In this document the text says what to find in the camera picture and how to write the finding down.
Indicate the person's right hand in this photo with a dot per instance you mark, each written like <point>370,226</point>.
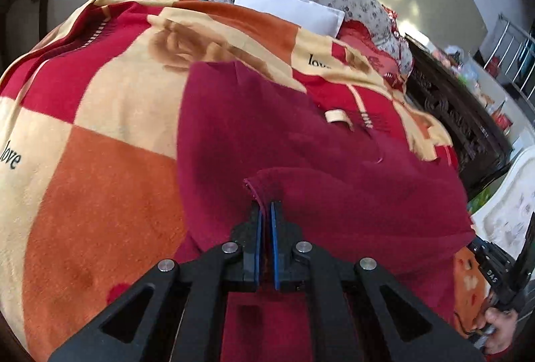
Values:
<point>501,328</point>

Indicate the red lace cloth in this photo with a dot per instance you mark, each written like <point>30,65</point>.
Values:
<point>359,32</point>

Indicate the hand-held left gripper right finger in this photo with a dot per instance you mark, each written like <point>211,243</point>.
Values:
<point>274,245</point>

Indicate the orange red checked blanket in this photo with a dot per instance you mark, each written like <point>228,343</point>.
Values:
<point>104,199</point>

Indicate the metal rack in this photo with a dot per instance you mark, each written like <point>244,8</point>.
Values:
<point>510,48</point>

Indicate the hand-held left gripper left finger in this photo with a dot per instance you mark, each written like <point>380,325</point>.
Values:
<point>259,245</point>

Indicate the white pillow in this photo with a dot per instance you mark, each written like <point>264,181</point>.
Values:
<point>284,2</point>

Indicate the maroon fleece sweater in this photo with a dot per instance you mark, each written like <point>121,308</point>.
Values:
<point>313,161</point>

